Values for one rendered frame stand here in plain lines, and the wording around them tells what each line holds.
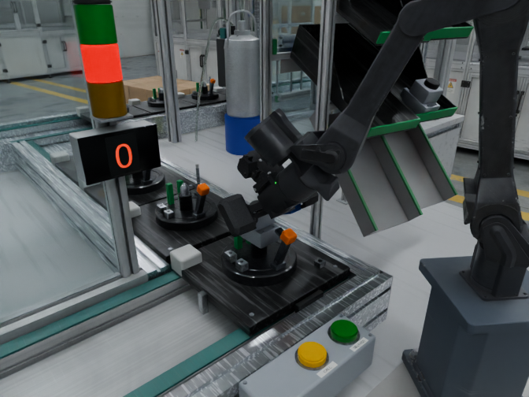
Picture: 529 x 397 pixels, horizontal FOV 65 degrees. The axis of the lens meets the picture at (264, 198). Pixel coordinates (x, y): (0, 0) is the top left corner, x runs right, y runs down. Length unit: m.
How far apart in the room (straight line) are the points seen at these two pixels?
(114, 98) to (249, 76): 1.01
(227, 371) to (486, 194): 0.41
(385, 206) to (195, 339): 0.47
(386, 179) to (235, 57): 0.85
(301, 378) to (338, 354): 0.07
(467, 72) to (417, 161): 3.57
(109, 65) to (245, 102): 1.03
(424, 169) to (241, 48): 0.83
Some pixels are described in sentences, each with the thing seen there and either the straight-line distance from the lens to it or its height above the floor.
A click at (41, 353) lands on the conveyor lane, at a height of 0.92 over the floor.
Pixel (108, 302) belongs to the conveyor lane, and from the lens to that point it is 0.78.
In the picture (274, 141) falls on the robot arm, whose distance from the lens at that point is 0.59.
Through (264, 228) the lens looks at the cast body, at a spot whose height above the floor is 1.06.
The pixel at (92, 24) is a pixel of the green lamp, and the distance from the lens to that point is 0.64.
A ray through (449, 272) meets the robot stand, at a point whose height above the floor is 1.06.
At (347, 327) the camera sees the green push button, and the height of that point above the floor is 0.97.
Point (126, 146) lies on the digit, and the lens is 0.67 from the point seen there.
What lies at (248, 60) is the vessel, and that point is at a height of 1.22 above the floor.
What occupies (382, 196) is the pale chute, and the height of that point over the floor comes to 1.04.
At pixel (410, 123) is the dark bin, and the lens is 0.86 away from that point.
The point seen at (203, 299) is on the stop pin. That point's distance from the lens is 0.73.
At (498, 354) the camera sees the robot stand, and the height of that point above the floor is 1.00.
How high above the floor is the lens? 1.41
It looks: 25 degrees down
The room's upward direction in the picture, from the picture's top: straight up
